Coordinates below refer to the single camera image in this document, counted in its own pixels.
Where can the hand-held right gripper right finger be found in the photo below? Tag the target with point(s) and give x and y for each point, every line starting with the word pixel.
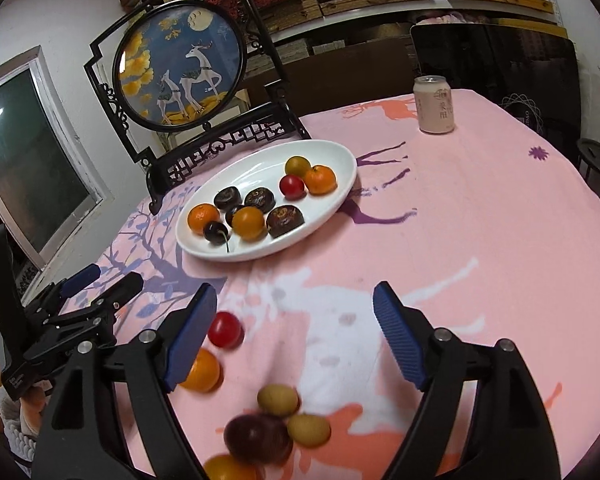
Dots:
pixel 397 335

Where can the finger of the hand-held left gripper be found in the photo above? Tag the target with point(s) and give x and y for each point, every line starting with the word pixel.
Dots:
pixel 82 277
pixel 122 290

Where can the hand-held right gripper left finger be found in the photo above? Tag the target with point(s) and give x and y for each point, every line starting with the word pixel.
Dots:
pixel 192 335

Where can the red cherry tomato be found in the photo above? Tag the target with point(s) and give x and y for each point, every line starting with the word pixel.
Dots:
pixel 225 329
pixel 292 186

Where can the orange kumquat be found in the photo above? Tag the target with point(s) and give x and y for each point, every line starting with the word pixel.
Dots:
pixel 204 371
pixel 230 469

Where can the dark red cherry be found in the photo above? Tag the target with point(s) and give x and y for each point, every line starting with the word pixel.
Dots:
pixel 214 231
pixel 230 216

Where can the small green fruit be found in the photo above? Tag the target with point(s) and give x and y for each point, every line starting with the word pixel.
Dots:
pixel 278 400

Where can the orange mandarin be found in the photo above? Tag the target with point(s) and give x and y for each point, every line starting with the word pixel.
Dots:
pixel 320 180
pixel 203 218

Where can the dark purple plum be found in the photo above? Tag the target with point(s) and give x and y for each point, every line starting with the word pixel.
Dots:
pixel 257 437

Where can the round orange fruit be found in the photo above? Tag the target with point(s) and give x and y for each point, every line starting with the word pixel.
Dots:
pixel 249 223

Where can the green kiwi fruit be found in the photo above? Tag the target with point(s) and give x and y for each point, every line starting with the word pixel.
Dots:
pixel 308 429

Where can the chocolate donut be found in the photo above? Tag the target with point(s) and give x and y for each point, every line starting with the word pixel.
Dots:
pixel 258 199
pixel 285 221
pixel 228 198

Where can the white oval plate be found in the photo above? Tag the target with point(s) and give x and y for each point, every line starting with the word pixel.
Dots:
pixel 325 210

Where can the chocolate donut front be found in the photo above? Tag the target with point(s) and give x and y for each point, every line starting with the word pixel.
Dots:
pixel 285 221

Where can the yellow-green cherry tomato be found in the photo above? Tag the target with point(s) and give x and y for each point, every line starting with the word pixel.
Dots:
pixel 298 165

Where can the person's left forearm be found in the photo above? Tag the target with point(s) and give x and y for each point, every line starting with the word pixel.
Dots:
pixel 12 435

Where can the pink printed tablecloth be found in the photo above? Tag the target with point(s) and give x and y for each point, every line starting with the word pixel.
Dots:
pixel 455 235

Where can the white framed window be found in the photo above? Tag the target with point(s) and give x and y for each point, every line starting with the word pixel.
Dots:
pixel 25 160

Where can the round deer art screen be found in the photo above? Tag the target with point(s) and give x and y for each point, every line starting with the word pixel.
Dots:
pixel 180 65

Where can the pale drink can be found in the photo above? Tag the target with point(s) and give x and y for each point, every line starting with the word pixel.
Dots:
pixel 434 105

